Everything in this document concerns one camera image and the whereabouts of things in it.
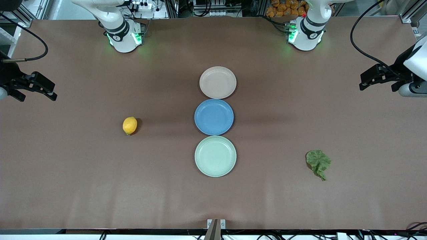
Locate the yellow lemon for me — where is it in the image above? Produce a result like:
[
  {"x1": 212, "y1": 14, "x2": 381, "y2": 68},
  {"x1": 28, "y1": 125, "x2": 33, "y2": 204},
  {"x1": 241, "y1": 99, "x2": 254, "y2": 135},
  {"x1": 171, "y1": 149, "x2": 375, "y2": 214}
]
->
[{"x1": 122, "y1": 117, "x2": 138, "y2": 135}]

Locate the green lettuce leaf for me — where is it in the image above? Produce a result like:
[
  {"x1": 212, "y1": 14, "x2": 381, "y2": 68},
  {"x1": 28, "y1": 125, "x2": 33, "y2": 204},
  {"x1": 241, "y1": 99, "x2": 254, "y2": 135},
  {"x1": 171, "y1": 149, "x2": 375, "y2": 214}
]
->
[{"x1": 306, "y1": 150, "x2": 332, "y2": 181}]

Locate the bag of orange fruit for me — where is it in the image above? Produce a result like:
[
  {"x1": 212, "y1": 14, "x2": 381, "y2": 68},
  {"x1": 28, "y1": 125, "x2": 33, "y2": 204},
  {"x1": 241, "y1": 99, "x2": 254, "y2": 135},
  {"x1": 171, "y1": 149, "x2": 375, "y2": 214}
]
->
[{"x1": 266, "y1": 0, "x2": 309, "y2": 18}]

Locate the white power strip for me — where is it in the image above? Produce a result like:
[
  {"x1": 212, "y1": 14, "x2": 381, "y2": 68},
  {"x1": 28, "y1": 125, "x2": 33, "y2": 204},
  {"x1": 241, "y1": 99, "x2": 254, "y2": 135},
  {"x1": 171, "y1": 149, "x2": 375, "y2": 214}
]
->
[{"x1": 128, "y1": 0, "x2": 157, "y2": 12}]

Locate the beige plate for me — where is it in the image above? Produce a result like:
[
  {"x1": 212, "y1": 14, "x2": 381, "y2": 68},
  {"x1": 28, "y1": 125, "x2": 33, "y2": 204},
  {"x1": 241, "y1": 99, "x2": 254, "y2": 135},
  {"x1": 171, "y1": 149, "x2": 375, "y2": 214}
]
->
[{"x1": 199, "y1": 66, "x2": 237, "y2": 99}]

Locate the blue plate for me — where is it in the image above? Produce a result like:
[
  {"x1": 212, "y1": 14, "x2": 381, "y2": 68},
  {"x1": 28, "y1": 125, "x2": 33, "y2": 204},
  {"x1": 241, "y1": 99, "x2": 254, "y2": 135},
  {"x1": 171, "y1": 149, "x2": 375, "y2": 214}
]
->
[{"x1": 194, "y1": 99, "x2": 235, "y2": 136}]

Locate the light green plate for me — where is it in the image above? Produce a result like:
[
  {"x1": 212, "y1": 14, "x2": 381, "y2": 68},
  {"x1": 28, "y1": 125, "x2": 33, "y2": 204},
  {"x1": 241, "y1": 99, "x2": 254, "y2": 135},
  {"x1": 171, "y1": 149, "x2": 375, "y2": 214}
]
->
[{"x1": 194, "y1": 136, "x2": 237, "y2": 177}]

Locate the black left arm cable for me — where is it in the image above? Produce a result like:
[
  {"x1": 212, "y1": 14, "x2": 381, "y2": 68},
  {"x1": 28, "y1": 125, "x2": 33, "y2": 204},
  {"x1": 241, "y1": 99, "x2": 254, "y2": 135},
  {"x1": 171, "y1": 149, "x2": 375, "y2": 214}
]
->
[{"x1": 350, "y1": 0, "x2": 406, "y2": 78}]

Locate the aluminium frame profile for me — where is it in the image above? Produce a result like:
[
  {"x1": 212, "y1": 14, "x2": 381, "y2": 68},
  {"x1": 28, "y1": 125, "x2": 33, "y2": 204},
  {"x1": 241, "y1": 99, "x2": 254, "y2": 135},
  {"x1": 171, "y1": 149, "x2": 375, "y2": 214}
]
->
[
  {"x1": 0, "y1": 0, "x2": 50, "y2": 28},
  {"x1": 399, "y1": 0, "x2": 427, "y2": 24}
]

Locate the metal table bracket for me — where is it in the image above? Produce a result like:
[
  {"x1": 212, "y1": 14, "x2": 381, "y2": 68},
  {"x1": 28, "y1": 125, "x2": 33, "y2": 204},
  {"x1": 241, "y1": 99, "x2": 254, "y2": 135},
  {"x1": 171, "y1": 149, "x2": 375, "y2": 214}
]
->
[{"x1": 207, "y1": 219, "x2": 226, "y2": 240}]

